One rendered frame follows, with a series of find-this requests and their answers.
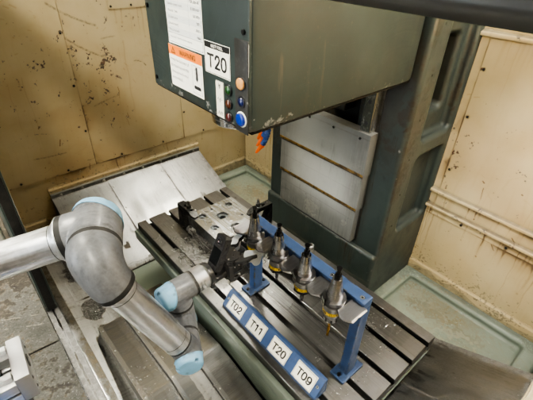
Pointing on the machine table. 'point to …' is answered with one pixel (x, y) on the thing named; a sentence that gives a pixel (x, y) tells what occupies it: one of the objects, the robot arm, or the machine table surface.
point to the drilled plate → (220, 220)
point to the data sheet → (185, 24)
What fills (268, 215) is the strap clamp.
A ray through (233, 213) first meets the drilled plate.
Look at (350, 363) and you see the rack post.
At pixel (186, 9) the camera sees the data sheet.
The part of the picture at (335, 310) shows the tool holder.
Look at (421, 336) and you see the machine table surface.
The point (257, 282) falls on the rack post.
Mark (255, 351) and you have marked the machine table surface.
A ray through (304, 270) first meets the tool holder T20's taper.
